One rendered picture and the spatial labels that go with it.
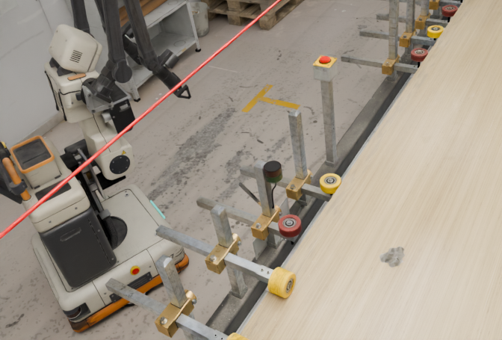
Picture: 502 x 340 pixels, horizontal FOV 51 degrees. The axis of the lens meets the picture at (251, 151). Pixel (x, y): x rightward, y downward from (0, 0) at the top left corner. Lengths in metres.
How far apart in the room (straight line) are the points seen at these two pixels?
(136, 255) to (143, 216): 0.28
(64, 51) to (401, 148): 1.41
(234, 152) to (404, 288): 2.19
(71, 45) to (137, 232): 1.08
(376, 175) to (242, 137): 1.88
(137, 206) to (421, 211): 1.68
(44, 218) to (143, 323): 0.80
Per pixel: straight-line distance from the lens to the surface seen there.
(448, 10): 3.14
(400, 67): 2.79
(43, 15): 4.33
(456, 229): 1.84
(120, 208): 3.04
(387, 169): 2.03
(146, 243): 2.79
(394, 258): 1.73
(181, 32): 5.03
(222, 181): 3.42
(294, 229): 1.81
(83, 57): 2.32
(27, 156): 2.57
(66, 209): 2.42
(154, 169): 3.68
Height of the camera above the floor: 2.25
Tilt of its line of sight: 39 degrees down
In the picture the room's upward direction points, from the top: 11 degrees counter-clockwise
